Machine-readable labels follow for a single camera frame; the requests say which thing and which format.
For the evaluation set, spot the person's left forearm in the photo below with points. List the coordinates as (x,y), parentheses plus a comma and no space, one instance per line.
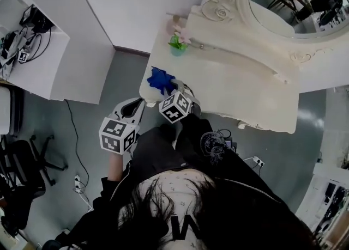
(114,167)

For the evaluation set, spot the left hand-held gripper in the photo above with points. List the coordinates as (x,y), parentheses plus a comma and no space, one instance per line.
(115,136)

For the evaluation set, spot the black office chair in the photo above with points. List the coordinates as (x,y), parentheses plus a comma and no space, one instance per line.
(24,167)

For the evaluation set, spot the white power strip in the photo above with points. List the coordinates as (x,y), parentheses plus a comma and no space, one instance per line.
(257,161)
(77,182)

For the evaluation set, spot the person's black jacket torso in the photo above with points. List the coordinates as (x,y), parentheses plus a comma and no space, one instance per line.
(245,210)

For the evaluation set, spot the white dressing table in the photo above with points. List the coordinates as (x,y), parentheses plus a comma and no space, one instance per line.
(231,88)

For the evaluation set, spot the white carved oval mirror unit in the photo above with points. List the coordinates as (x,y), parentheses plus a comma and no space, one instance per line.
(245,50)

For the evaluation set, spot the black electronic box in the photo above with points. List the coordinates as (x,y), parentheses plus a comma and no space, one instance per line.
(42,24)

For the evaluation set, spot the black framed display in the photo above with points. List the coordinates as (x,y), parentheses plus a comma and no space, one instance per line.
(27,14)

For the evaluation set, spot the gray spare gripper device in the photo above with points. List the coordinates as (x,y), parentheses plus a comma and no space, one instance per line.
(23,56)

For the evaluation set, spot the black screen device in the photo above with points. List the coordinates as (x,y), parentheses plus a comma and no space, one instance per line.
(229,143)

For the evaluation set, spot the blue cloth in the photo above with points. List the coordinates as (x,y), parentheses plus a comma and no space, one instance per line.
(159,80)

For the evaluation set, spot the white seat with black stripe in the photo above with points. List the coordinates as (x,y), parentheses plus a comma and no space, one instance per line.
(8,112)

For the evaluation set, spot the teal vase with flowers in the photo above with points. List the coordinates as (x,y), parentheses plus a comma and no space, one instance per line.
(177,50)

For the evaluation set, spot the person's right forearm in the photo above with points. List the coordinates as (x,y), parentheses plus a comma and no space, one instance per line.
(196,131)

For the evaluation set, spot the white side desk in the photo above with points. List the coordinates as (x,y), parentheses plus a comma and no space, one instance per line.
(41,66)

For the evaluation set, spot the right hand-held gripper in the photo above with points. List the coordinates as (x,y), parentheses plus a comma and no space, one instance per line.
(174,107)

